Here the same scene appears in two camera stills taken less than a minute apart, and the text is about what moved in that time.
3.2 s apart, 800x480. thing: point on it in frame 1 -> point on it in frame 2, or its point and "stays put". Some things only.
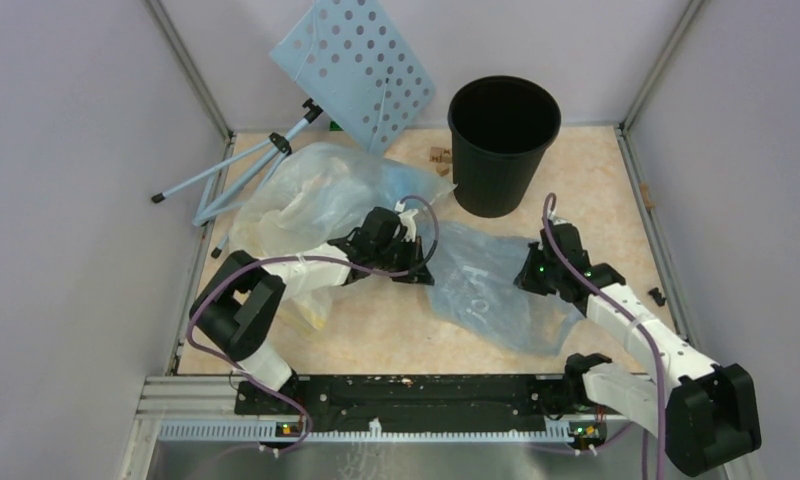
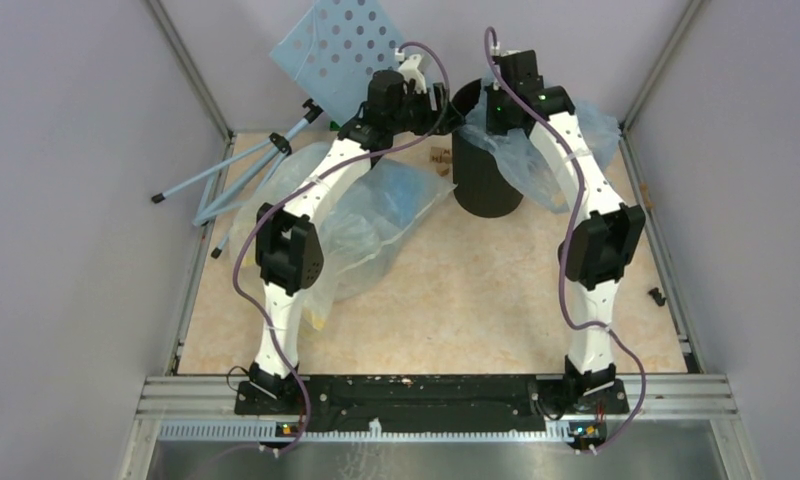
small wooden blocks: [443, 157] stays put
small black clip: [656, 295] stays put
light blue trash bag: [475, 291] -> [518, 158]
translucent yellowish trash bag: [307, 195] stays put
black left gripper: [415, 250] -> [428, 114]
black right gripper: [525, 278] -> [493, 127]
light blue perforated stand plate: [350, 59] stays put
